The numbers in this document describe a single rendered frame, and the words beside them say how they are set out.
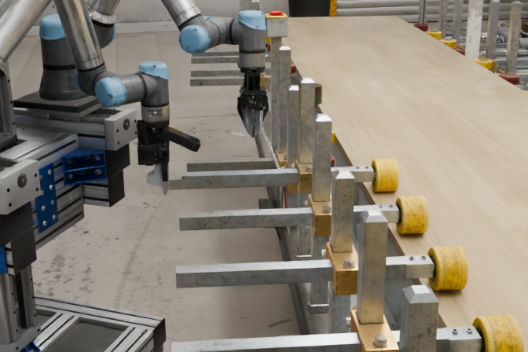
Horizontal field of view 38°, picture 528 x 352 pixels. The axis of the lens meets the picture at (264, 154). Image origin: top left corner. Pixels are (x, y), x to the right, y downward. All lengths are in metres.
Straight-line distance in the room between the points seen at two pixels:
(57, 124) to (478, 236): 1.24
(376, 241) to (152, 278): 2.39
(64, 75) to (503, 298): 1.38
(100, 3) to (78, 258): 1.67
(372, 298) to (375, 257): 0.07
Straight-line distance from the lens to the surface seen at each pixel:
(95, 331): 2.71
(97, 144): 2.26
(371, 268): 1.17
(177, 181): 2.11
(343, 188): 1.38
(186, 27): 2.05
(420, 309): 0.92
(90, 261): 3.67
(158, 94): 2.02
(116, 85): 1.96
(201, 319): 3.14
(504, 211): 1.85
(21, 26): 1.80
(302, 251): 1.98
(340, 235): 1.41
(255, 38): 2.13
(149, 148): 2.06
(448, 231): 1.72
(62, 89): 2.28
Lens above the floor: 1.59
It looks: 18 degrees down
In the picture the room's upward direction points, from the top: straight up
